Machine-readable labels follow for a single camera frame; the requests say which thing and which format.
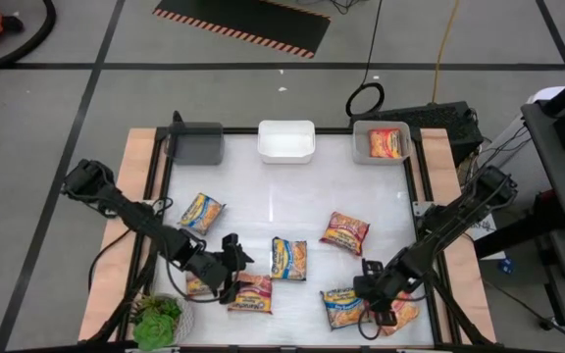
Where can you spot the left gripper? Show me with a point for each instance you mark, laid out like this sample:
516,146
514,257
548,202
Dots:
211,269

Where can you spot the blue soy sauce ramen pack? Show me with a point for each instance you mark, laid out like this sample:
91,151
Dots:
288,259
201,214
341,309

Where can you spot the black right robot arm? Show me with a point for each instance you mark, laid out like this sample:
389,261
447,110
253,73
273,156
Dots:
459,211

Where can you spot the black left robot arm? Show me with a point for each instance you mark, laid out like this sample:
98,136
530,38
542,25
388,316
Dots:
138,218

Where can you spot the black computer case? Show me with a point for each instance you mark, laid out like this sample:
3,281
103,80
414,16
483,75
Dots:
434,120

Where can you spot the orange ramen noodle pack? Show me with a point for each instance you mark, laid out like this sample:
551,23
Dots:
405,311
384,143

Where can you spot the red roast beef ramen pack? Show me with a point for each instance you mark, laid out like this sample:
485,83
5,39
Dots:
255,296
194,286
345,233

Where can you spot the small blue object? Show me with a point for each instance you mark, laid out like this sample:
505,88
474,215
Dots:
506,266

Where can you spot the dark grey plastic bin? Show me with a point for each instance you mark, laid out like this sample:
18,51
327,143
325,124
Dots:
194,144

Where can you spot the black hazard-striped floor mat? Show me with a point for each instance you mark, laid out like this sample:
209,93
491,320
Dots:
243,22

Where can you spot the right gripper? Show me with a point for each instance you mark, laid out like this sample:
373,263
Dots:
378,289

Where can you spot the green plant in white pot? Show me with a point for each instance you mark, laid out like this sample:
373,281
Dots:
157,323

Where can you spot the light wooden side board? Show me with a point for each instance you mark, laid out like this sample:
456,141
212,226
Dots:
130,157
437,147

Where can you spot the white paper sheet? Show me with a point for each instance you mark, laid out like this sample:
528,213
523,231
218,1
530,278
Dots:
488,245

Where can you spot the white plastic bin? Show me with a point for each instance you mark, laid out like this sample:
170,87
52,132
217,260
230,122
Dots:
286,142

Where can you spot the pale grey plastic bin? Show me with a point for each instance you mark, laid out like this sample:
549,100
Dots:
361,147

